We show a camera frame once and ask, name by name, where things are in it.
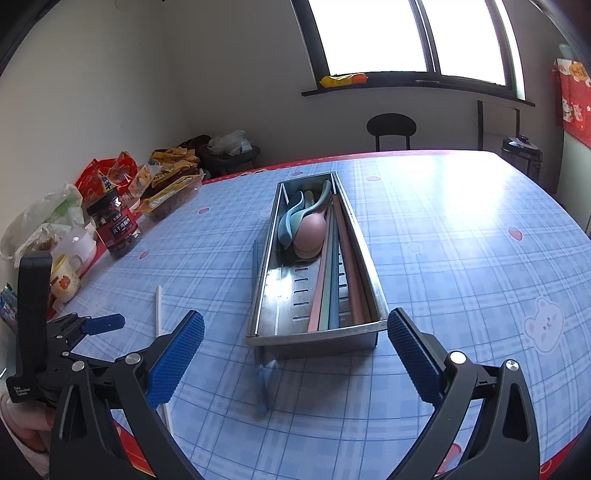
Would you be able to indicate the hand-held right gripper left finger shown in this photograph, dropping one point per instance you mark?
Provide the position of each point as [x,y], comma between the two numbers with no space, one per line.
[178,360]

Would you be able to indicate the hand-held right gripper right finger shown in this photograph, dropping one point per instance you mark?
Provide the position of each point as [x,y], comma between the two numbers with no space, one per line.
[413,355]

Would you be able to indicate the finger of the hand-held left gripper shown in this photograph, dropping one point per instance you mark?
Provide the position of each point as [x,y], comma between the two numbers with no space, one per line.
[104,323]

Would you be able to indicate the white chopstick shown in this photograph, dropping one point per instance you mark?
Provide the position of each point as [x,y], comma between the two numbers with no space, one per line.
[159,314]

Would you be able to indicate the pink chopstick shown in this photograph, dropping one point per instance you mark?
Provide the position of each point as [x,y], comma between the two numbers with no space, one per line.
[318,290]
[354,277]

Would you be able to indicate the green chopstick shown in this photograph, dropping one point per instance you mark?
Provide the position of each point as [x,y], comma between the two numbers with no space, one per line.
[327,304]

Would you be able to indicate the dark blue chopstick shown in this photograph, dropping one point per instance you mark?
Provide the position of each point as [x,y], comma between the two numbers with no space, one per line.
[335,277]

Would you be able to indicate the stainless steel utensil tray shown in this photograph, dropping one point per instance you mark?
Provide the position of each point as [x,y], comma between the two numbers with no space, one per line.
[300,314]

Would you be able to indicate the pink spoon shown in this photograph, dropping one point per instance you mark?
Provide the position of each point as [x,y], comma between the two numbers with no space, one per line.
[309,235]

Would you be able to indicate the blue spoon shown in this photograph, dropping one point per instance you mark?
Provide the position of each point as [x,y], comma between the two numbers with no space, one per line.
[288,221]

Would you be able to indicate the green spoon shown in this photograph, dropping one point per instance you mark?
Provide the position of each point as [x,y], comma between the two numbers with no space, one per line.
[324,194]

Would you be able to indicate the white spoon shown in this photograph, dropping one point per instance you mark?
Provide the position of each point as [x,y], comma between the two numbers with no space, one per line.
[308,197]

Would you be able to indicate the person's left hand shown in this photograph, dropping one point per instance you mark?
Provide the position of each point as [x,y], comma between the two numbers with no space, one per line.
[27,420]

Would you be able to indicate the pack of batteries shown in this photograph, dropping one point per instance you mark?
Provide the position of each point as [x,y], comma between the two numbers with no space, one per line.
[7,304]

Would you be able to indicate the white printed mug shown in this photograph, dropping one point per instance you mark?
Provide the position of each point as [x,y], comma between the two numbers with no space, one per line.
[64,279]

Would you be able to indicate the black lid snack jar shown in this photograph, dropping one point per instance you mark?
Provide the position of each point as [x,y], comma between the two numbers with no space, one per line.
[115,226]

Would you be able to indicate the translucent plastic bag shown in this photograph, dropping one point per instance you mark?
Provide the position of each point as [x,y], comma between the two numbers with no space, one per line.
[41,217]

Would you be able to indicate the blue plaid tablecloth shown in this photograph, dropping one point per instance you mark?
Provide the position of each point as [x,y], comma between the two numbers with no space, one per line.
[461,258]

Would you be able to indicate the yellow snack tray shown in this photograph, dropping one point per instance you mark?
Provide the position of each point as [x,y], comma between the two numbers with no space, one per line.
[171,196]

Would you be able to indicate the red snack bag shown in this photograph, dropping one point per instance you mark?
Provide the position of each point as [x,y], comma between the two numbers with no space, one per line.
[104,173]

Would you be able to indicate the dark stool with clothes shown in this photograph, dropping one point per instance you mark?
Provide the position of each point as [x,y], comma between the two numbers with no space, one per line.
[231,161]

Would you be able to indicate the white plastic bag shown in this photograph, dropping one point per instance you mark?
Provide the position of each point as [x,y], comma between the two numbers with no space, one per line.
[228,143]

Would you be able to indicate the black pressure cooker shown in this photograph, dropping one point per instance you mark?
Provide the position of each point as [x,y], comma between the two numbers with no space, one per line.
[521,152]

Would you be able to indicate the black round chair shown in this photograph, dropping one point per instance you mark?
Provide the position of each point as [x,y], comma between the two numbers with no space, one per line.
[391,124]

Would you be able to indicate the white refrigerator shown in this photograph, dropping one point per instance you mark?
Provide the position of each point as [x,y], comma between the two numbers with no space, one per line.
[575,175]

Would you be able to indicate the dark window sill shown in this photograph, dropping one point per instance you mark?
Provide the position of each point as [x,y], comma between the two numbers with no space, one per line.
[415,85]

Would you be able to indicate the yellow packet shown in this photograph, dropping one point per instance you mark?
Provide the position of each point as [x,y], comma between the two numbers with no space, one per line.
[341,80]

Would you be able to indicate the red printed cloth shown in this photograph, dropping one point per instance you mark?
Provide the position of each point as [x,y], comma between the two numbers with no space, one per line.
[575,101]

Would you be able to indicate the window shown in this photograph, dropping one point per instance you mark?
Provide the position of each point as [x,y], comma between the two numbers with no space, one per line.
[369,32]

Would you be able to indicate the black metal frame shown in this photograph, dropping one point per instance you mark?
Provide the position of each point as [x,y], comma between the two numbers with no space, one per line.
[480,124]

